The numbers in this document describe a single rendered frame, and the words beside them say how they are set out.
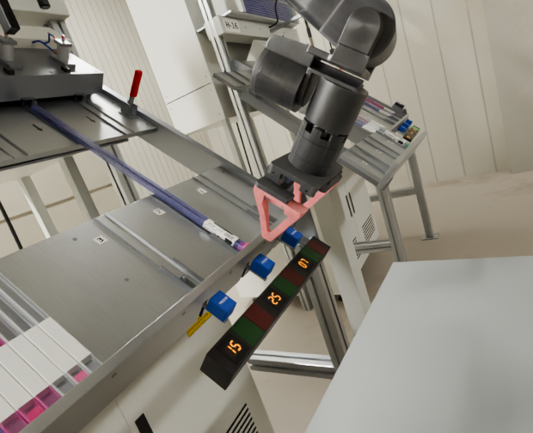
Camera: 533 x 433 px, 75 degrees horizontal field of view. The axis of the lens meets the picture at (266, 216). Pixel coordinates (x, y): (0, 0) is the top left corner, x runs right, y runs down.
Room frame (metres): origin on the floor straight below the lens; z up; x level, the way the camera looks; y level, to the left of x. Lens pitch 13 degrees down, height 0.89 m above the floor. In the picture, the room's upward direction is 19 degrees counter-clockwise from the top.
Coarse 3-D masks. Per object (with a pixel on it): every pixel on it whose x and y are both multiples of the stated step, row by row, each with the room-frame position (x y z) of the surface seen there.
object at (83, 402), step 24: (264, 240) 0.54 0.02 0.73; (240, 264) 0.49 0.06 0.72; (216, 288) 0.45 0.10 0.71; (168, 312) 0.37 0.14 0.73; (192, 312) 0.41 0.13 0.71; (144, 336) 0.34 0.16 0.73; (168, 336) 0.38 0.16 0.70; (120, 360) 0.31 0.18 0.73; (144, 360) 0.35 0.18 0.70; (96, 384) 0.28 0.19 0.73; (120, 384) 0.33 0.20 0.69; (48, 408) 0.26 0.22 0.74; (72, 408) 0.27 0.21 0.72; (96, 408) 0.31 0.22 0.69; (24, 432) 0.24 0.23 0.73; (48, 432) 0.25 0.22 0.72; (72, 432) 0.29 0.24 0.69
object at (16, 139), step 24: (96, 96) 0.88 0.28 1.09; (0, 120) 0.67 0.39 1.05; (24, 120) 0.69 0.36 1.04; (72, 120) 0.75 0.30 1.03; (96, 120) 0.78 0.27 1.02; (120, 120) 0.81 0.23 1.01; (144, 120) 0.85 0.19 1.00; (0, 144) 0.60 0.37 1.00; (24, 144) 0.62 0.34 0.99; (48, 144) 0.64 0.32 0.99; (72, 144) 0.67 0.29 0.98; (0, 168) 0.61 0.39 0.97
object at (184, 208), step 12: (36, 108) 0.72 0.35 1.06; (48, 120) 0.71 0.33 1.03; (60, 120) 0.71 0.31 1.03; (72, 132) 0.68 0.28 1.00; (84, 144) 0.67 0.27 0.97; (96, 144) 0.67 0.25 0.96; (108, 156) 0.64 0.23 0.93; (120, 168) 0.63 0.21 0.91; (132, 168) 0.63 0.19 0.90; (144, 180) 0.61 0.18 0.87; (156, 192) 0.59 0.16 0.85; (168, 192) 0.59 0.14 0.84; (180, 204) 0.57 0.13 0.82; (192, 216) 0.56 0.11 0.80; (204, 216) 0.56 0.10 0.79; (240, 240) 0.53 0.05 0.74
